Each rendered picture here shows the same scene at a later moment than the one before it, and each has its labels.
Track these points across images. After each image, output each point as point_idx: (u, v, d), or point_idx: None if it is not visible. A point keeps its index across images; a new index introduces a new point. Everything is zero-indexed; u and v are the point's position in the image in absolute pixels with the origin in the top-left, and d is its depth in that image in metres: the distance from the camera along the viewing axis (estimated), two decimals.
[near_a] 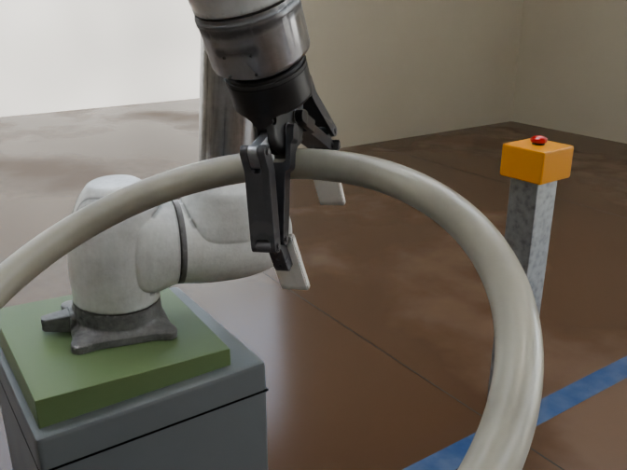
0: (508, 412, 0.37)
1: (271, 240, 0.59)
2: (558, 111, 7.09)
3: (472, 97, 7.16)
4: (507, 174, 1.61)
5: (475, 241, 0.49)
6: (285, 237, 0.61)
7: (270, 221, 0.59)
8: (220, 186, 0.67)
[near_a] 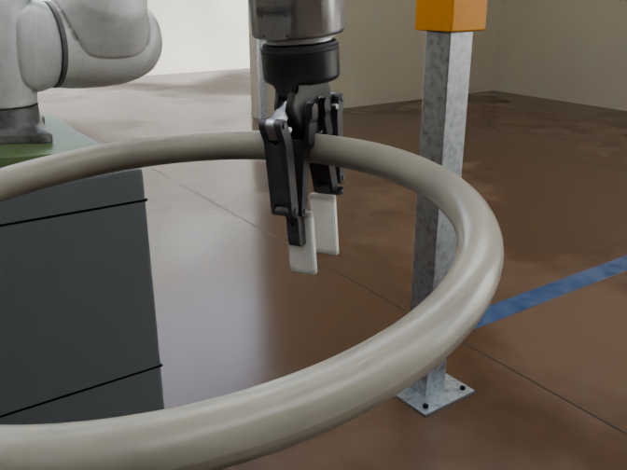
0: (441, 300, 0.35)
1: (288, 205, 0.64)
2: (539, 77, 7.06)
3: None
4: (421, 28, 1.57)
5: (457, 200, 0.48)
6: (303, 210, 0.66)
7: (287, 189, 0.63)
8: (235, 158, 0.69)
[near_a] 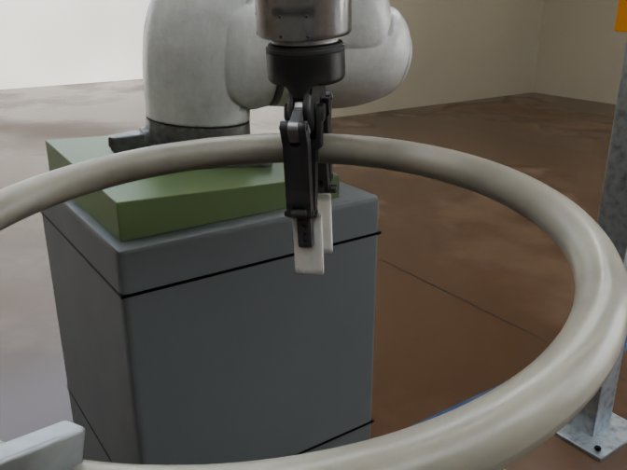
0: (607, 274, 0.38)
1: (307, 207, 0.63)
2: (583, 79, 6.88)
3: (494, 65, 6.95)
4: (624, 29, 1.39)
5: (522, 186, 0.52)
6: (315, 211, 0.66)
7: (307, 191, 0.63)
8: (238, 163, 0.67)
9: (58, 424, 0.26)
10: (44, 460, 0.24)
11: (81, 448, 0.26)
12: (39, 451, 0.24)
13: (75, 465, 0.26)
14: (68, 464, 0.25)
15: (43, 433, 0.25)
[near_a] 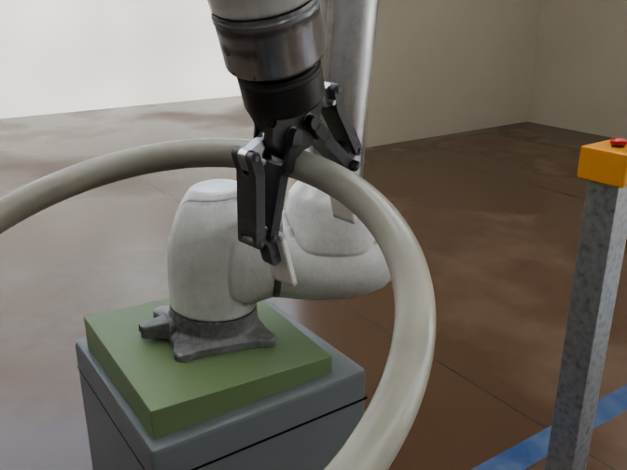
0: (410, 346, 0.44)
1: (253, 238, 0.61)
2: (576, 111, 7.06)
3: (489, 97, 7.14)
4: (585, 177, 1.58)
5: (369, 210, 0.56)
6: (271, 236, 0.63)
7: (254, 221, 0.61)
8: (126, 178, 0.70)
9: None
10: None
11: None
12: None
13: None
14: None
15: None
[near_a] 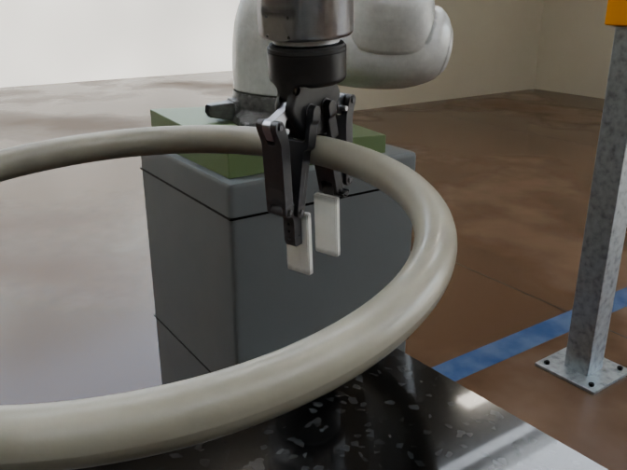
0: (436, 237, 0.44)
1: (283, 206, 0.64)
2: (582, 76, 7.14)
3: (496, 62, 7.22)
4: (612, 22, 1.66)
5: (384, 166, 0.58)
6: (299, 211, 0.66)
7: (282, 190, 0.63)
8: (133, 155, 0.70)
9: None
10: None
11: None
12: None
13: None
14: None
15: None
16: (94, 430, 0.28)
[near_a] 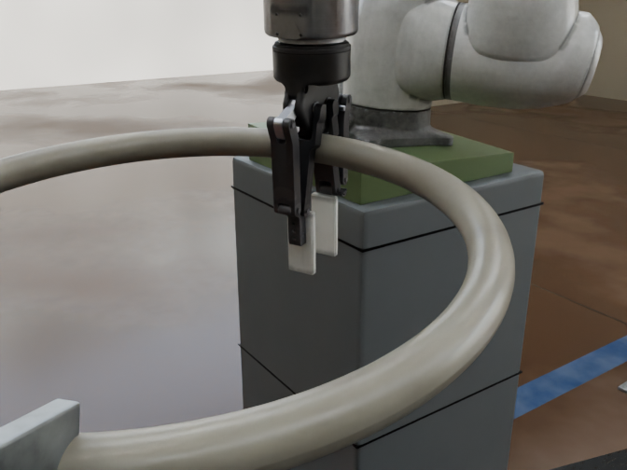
0: (493, 230, 0.45)
1: (291, 205, 0.64)
2: (606, 77, 7.03)
3: None
4: None
5: (407, 163, 0.58)
6: (305, 210, 0.66)
7: (291, 188, 0.63)
8: (132, 160, 0.68)
9: (53, 402, 0.28)
10: (51, 433, 0.26)
11: (78, 421, 0.28)
12: (48, 425, 0.26)
13: (74, 437, 0.28)
14: (69, 436, 0.27)
15: (44, 409, 0.27)
16: (247, 445, 0.28)
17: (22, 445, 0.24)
